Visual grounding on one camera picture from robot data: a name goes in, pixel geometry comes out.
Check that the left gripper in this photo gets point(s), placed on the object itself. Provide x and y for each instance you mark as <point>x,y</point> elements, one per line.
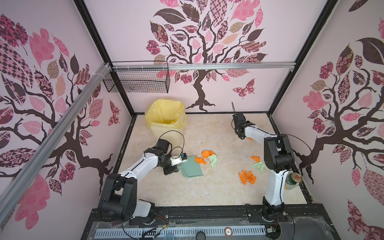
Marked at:
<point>171,169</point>

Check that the green drink bottle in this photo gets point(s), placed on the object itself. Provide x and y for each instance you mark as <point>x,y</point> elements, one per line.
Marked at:
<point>293,180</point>

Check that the green scrap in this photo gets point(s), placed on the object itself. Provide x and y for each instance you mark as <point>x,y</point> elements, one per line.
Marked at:
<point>213,159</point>
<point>260,166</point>

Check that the orange scrap centre back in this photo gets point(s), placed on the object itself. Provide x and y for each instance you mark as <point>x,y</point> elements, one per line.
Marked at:
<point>206,154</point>

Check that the white slotted cable duct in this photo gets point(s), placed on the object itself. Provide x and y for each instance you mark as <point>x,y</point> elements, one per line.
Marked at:
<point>178,232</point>

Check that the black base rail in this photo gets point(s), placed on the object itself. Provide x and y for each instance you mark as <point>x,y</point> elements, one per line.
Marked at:
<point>297,222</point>

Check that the cream trash bin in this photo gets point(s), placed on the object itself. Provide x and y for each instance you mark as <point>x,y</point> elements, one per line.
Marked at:
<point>171,135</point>

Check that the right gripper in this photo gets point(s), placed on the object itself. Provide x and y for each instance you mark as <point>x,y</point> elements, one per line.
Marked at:
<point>247,123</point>

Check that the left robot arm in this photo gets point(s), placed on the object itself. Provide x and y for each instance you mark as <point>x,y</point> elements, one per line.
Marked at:
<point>119,198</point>

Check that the black wire basket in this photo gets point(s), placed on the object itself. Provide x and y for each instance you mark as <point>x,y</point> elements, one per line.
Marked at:
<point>138,77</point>

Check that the green scrap back right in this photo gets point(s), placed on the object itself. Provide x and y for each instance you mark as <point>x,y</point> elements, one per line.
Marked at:
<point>260,166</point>

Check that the aluminium rail back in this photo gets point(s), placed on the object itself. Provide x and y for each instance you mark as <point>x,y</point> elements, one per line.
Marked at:
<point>220,66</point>

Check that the orange scrap near bin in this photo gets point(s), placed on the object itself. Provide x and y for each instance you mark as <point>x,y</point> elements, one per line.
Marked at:
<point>200,160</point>

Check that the orange scrap pile front right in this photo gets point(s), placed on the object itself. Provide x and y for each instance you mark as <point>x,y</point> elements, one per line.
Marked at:
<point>247,177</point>

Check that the orange scrap back right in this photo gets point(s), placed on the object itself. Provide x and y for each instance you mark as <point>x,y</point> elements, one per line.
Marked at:
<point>256,159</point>

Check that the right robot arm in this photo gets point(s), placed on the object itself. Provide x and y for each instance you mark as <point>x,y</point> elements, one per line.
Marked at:
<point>278,158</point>

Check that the yellow bin liner bag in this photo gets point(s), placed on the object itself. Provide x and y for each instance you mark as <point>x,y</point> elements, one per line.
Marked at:
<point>166,114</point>

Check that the green dustpan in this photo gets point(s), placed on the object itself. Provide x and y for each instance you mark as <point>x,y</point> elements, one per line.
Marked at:
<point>191,168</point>

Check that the green scrap centre back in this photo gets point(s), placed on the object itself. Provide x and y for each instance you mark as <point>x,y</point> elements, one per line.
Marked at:
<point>213,159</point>

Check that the aluminium rail left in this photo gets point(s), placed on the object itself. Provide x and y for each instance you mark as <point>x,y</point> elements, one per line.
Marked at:
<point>23,180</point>

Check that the aluminium rail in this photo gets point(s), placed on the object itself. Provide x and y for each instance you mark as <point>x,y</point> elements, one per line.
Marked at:
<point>220,66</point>
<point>23,180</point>

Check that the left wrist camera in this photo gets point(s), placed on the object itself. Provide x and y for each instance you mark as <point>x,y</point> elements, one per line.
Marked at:
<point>181,159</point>

